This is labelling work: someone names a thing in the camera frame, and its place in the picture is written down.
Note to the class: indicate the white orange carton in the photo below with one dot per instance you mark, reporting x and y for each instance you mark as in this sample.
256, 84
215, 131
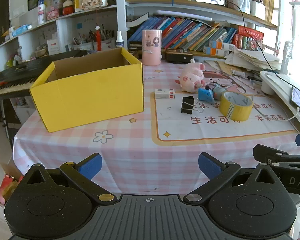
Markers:
222, 45
215, 51

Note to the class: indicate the pink checked desktop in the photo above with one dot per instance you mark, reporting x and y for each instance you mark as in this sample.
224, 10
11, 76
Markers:
130, 145

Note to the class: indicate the blue tissue pack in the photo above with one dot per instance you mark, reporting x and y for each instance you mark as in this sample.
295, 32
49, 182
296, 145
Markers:
21, 30

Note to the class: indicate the red marker pen box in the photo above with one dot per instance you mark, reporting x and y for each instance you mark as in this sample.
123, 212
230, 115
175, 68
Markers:
250, 38

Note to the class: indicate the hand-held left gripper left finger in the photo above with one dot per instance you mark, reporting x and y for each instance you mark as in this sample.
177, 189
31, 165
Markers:
91, 166

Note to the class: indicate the yellow white mug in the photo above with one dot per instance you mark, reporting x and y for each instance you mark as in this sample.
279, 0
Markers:
77, 3

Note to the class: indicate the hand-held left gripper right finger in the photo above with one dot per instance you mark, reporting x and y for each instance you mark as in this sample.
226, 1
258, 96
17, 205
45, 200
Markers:
210, 166

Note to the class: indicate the stack of papers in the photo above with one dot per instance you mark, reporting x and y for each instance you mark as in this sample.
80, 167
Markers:
252, 60

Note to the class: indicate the blue packet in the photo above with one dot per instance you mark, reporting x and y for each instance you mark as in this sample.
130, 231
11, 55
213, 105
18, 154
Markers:
204, 95

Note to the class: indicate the yellow cardboard box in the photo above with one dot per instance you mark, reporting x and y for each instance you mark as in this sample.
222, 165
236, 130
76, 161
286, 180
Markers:
90, 97

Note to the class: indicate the white pen holders with brushes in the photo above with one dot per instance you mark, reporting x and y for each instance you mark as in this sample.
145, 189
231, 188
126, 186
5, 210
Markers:
100, 43

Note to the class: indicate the white glue bottle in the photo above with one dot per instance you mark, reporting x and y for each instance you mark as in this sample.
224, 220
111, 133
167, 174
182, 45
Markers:
119, 41

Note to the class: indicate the smartphone with lit screen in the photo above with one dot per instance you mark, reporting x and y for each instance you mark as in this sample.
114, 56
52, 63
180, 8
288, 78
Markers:
298, 99

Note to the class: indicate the white desk riser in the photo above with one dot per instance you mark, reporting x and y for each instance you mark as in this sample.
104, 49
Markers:
277, 80

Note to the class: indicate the black picture frame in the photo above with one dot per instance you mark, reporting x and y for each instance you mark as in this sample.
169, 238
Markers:
33, 2

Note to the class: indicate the pink printed cup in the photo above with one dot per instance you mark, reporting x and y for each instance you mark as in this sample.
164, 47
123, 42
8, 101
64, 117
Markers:
152, 52

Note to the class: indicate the row of slanted books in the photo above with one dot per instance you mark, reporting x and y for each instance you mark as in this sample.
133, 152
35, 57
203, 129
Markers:
185, 32

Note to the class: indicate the grey purple toy car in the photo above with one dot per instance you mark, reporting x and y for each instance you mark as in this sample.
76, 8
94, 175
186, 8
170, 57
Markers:
218, 90

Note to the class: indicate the white red eraser box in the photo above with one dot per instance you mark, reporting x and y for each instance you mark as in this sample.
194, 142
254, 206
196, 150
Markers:
164, 94

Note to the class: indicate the yellow tape roll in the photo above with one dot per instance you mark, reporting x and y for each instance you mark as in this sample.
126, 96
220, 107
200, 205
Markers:
233, 111

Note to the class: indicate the black binder clip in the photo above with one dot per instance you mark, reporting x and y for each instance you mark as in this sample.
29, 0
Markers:
187, 109
189, 100

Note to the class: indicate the white shelf unit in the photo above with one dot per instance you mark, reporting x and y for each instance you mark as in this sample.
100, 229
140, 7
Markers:
65, 27

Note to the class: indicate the red white jar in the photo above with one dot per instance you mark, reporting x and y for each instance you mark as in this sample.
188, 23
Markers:
68, 8

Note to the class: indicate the white lotion bottle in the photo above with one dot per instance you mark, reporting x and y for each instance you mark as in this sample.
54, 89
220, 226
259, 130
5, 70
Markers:
41, 12

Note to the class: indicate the pink plush pig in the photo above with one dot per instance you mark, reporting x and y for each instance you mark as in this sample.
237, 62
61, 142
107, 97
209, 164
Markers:
191, 76

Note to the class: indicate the black electronic keyboard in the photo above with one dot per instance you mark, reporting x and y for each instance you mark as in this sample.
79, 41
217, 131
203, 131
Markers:
15, 77

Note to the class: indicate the red tassel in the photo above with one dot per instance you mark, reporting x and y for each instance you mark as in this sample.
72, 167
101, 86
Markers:
98, 38

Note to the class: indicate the black pencil case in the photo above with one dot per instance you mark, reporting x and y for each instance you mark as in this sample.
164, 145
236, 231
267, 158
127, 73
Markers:
178, 57

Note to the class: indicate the printed cartoon desk mat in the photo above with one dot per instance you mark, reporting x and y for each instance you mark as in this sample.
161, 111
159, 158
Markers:
215, 130

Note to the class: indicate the pink box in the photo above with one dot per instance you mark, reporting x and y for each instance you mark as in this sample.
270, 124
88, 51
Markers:
52, 13

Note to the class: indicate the white box red label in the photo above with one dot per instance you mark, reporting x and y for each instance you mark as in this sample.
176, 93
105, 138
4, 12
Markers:
53, 47

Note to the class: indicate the white bookshelf frame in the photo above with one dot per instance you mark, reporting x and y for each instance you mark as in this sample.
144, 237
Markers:
120, 12

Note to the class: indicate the white pen boxes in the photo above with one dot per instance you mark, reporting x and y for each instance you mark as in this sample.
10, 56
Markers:
256, 8

